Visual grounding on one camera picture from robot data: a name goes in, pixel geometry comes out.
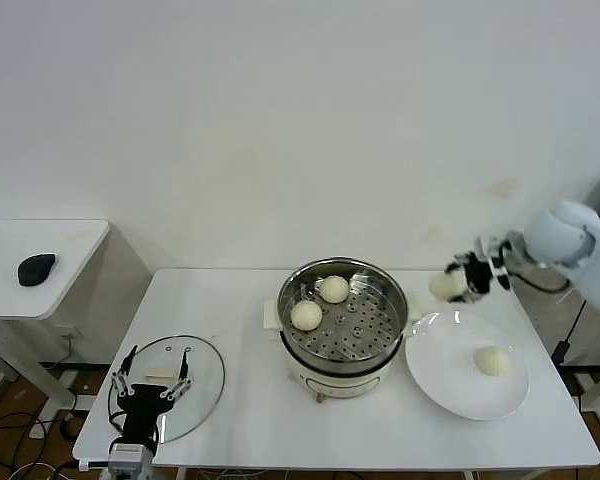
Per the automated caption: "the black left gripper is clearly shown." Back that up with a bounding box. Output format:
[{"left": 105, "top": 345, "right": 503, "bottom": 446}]
[{"left": 110, "top": 343, "right": 194, "bottom": 446}]

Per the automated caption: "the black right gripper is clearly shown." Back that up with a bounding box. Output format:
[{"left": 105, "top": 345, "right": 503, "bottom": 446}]
[{"left": 443, "top": 252, "right": 496, "bottom": 306}]

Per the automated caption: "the white steamed baozi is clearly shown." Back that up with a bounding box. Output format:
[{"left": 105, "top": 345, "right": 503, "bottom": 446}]
[
  {"left": 319, "top": 275, "right": 350, "bottom": 304},
  {"left": 290, "top": 301, "right": 324, "bottom": 332},
  {"left": 428, "top": 272, "right": 465, "bottom": 302},
  {"left": 473, "top": 345, "right": 512, "bottom": 379}
]

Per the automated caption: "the round glass pot lid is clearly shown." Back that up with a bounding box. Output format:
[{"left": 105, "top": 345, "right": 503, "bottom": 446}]
[{"left": 108, "top": 334, "right": 227, "bottom": 445}]

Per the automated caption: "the perforated steel steamer basket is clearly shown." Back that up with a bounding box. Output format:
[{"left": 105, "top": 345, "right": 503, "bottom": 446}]
[{"left": 277, "top": 258, "right": 411, "bottom": 371}]

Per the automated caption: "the round white plate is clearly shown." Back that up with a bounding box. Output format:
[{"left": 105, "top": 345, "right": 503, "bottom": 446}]
[{"left": 404, "top": 310, "right": 531, "bottom": 421}]

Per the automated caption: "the brown round floor object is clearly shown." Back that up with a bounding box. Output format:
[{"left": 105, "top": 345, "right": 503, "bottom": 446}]
[{"left": 61, "top": 417, "right": 85, "bottom": 442}]

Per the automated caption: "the small white side table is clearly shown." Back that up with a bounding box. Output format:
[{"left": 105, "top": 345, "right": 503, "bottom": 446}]
[{"left": 0, "top": 219, "right": 114, "bottom": 419}]

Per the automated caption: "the black computer mouse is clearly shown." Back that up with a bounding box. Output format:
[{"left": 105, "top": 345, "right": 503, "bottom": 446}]
[{"left": 17, "top": 253, "right": 59, "bottom": 287}]

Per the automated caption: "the white desk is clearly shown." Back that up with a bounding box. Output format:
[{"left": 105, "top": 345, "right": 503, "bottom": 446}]
[{"left": 559, "top": 299, "right": 600, "bottom": 441}]

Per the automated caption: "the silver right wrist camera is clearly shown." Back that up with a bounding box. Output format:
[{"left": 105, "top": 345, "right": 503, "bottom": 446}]
[{"left": 472, "top": 235, "right": 514, "bottom": 266}]

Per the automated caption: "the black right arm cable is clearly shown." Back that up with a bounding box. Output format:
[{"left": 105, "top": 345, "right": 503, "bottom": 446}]
[{"left": 509, "top": 272, "right": 574, "bottom": 295}]

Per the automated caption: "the black power adapter cable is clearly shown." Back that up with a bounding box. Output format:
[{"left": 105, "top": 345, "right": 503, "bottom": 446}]
[{"left": 551, "top": 299, "right": 589, "bottom": 367}]

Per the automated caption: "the black floor cable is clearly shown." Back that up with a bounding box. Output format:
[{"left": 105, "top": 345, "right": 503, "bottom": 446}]
[{"left": 0, "top": 412, "right": 66, "bottom": 454}]

